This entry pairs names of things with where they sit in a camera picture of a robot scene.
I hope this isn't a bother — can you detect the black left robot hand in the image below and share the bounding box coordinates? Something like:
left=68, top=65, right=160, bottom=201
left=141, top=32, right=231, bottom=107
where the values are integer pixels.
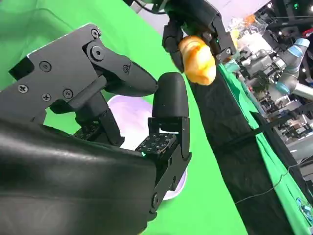
left=162, top=0, right=237, bottom=73

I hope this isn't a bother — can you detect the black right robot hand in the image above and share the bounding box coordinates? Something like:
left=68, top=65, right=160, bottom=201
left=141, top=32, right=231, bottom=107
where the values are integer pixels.
left=0, top=23, right=193, bottom=235

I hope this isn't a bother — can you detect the orange white toy bread roll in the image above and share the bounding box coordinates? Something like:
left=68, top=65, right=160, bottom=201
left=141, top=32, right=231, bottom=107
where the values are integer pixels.
left=178, top=35, right=218, bottom=86

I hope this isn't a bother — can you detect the lilac plate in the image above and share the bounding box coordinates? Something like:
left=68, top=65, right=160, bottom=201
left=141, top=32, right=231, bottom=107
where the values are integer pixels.
left=106, top=95, right=188, bottom=201

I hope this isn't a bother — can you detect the black backdrop cloth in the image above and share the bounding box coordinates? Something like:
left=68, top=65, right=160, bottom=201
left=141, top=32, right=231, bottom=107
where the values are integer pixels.
left=189, top=61, right=301, bottom=235

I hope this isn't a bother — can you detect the green cloth on neighbouring table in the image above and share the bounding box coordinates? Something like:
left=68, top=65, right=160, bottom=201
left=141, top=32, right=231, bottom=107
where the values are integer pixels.
left=219, top=62, right=313, bottom=222

